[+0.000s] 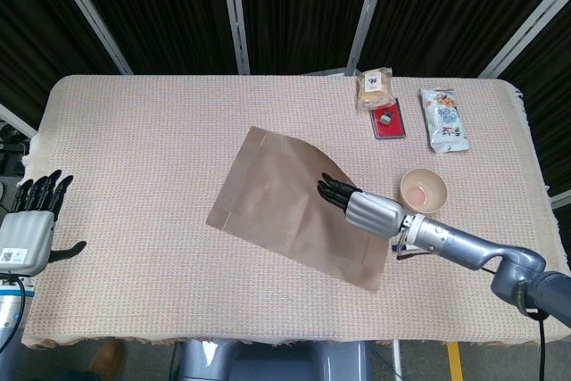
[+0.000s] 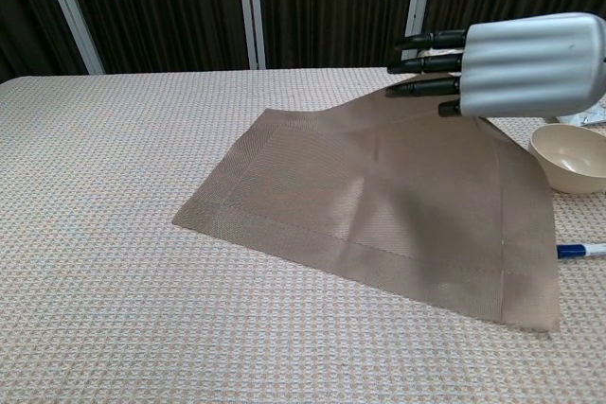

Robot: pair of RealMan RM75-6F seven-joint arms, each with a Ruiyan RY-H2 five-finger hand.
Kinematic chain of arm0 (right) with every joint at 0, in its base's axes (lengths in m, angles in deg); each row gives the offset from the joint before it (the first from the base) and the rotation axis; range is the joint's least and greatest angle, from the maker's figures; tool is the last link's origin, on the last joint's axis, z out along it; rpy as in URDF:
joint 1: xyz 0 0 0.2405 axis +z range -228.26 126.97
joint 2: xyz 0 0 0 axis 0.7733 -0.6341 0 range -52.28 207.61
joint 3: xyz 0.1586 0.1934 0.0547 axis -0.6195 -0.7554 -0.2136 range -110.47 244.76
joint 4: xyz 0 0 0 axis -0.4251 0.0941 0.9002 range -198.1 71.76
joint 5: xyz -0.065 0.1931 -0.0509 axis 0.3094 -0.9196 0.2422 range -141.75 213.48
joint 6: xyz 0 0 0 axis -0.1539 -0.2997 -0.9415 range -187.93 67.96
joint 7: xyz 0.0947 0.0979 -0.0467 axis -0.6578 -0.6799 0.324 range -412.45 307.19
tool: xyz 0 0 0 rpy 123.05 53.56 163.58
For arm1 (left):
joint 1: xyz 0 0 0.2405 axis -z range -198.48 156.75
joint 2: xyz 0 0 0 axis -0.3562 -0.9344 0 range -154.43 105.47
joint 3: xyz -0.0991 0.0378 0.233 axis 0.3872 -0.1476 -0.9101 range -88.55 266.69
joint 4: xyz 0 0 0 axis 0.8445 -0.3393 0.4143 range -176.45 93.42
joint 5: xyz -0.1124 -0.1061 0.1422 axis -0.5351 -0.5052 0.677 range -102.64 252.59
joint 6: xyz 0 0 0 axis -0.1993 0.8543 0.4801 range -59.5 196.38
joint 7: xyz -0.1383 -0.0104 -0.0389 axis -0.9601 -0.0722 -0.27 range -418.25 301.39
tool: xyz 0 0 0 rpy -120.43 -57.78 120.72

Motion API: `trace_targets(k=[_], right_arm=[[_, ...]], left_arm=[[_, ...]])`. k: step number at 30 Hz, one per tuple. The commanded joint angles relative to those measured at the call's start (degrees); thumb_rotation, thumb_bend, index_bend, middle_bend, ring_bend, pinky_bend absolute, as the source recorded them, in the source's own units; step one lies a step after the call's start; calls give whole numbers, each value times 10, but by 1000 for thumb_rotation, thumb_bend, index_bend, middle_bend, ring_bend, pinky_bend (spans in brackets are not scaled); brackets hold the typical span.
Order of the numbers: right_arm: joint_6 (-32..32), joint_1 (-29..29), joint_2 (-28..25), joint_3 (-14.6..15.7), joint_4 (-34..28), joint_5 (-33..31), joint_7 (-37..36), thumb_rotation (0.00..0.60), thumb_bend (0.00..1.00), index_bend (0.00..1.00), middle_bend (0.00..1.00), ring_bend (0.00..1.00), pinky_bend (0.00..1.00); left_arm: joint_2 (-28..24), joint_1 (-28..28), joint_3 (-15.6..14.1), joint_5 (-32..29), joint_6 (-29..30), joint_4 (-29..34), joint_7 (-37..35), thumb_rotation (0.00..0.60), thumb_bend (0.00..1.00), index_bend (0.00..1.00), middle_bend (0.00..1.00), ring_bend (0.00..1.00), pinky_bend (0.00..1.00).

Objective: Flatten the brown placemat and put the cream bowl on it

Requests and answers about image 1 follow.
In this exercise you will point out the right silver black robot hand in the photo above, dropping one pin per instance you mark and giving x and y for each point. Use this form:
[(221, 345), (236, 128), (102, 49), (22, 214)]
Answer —
[(374, 213)]

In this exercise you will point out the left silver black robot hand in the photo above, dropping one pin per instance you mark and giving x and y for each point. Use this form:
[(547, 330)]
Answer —
[(27, 238)]

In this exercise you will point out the beige round bowl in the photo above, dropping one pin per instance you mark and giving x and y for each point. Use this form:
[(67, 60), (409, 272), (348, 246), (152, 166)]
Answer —
[(424, 180)]

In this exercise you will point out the brown woven placemat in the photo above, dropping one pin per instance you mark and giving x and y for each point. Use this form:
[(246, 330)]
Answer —
[(267, 198)]

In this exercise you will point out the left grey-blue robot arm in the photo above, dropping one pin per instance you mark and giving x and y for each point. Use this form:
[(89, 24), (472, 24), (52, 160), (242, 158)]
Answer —
[(9, 309)]

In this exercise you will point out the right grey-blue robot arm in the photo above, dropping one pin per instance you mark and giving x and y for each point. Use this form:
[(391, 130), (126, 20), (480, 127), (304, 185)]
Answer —
[(468, 242)]

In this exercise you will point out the black equipment clutter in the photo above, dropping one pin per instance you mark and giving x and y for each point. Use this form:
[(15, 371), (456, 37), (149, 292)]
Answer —
[(11, 153)]

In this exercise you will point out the small grey-green cube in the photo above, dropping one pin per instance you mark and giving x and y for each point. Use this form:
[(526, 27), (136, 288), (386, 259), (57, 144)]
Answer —
[(385, 118)]

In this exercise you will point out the white blue snack bag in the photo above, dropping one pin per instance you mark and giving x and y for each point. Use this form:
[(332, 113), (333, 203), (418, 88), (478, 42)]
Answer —
[(446, 126)]

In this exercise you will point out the clear bag of bread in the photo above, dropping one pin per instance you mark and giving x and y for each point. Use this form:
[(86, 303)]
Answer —
[(374, 93)]

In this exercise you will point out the brown leather shoe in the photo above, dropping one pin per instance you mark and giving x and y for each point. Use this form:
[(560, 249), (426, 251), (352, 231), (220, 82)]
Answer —
[(107, 354)]

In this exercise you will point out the white table leg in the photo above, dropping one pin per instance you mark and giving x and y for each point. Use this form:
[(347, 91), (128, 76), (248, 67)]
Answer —
[(397, 363)]

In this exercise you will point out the pink woven tablecloth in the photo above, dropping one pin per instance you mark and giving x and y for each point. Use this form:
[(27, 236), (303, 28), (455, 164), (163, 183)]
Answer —
[(134, 131)]

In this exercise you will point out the grey robot torso base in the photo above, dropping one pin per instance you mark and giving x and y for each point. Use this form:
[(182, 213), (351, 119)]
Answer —
[(267, 361)]

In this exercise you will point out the black pleated curtain panel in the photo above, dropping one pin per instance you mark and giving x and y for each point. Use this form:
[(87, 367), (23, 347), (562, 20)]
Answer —
[(446, 10), (169, 10), (35, 42), (548, 109), (303, 10)]

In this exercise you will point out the red ink pad black frame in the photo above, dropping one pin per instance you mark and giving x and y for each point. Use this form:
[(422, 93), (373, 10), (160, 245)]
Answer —
[(392, 131)]

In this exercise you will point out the white partition post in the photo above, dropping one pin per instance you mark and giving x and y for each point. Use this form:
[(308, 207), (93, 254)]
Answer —
[(526, 33), (18, 121), (369, 15), (562, 199), (235, 15), (89, 15)]

